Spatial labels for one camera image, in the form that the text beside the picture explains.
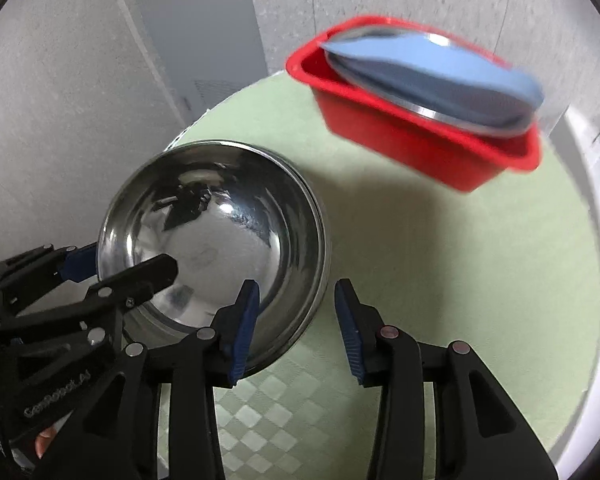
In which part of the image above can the red plastic basin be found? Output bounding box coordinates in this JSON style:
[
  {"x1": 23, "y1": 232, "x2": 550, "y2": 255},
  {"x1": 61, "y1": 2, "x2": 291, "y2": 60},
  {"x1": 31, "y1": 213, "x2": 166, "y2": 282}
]
[{"x1": 285, "y1": 15, "x2": 542, "y2": 192}]

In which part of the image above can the green checkered table mat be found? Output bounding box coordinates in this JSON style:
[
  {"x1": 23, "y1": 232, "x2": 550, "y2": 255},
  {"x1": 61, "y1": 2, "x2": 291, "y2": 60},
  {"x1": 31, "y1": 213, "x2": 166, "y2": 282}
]
[{"x1": 178, "y1": 74, "x2": 596, "y2": 479}]

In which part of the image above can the blue wavy plate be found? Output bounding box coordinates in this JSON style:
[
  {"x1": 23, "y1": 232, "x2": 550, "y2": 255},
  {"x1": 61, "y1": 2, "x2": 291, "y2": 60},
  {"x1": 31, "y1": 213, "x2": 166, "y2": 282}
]
[{"x1": 324, "y1": 31, "x2": 545, "y2": 134}]

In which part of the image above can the grey door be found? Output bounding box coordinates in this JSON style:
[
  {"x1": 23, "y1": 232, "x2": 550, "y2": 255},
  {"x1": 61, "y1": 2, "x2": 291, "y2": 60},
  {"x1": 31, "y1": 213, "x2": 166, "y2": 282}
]
[{"x1": 117, "y1": 0, "x2": 268, "y2": 125}]

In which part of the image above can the left hand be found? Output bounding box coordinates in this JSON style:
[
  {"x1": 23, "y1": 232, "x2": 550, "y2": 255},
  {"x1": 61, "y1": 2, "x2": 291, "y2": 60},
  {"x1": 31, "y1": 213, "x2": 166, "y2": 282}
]
[{"x1": 34, "y1": 426, "x2": 57, "y2": 458}]

